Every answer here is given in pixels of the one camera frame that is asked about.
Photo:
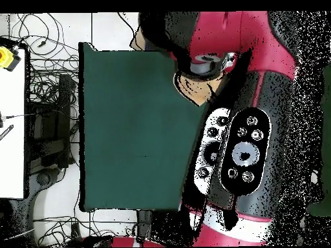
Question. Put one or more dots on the orange terry towel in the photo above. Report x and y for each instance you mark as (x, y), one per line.
(199, 90)

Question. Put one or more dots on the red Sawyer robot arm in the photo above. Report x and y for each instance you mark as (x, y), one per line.
(248, 155)

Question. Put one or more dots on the black flat tool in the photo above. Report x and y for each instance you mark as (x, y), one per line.
(6, 132)

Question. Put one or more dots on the dark green table cloth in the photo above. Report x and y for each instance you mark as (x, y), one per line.
(129, 129)

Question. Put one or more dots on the black stand base with caster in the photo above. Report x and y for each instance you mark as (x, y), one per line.
(42, 178)

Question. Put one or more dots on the white desk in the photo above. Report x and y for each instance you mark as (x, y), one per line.
(11, 155)

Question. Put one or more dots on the green cloth covered table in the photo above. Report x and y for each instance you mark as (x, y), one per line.
(327, 129)

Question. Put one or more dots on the yellow emergency stop button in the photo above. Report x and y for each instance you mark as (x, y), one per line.
(6, 58)

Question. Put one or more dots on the black frame stand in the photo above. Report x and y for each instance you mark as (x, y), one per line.
(63, 103)

